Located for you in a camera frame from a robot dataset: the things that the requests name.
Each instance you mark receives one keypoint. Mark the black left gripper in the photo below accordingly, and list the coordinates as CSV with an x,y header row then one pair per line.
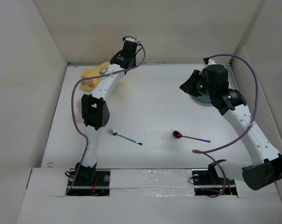
x,y
133,63

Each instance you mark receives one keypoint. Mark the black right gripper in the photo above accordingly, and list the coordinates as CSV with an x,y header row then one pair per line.
x,y
188,86

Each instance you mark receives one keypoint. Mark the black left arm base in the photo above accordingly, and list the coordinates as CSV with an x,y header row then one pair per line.
x,y
88,181

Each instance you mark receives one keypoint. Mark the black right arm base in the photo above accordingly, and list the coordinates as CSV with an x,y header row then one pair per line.
x,y
206,182

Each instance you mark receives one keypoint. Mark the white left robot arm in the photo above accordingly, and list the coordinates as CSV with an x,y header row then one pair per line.
x,y
95,112

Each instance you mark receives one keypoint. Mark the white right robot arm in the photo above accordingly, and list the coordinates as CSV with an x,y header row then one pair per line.
x,y
266,160

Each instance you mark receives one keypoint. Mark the teal round plate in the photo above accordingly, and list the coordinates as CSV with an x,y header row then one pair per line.
x,y
203,99

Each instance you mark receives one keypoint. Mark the purple iridescent spoon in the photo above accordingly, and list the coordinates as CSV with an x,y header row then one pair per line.
x,y
178,135

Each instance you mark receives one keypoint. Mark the pink cup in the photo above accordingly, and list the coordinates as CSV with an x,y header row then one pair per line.
x,y
79,105

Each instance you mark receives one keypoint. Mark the iridescent fork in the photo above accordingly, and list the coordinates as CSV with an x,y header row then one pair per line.
x,y
114,133

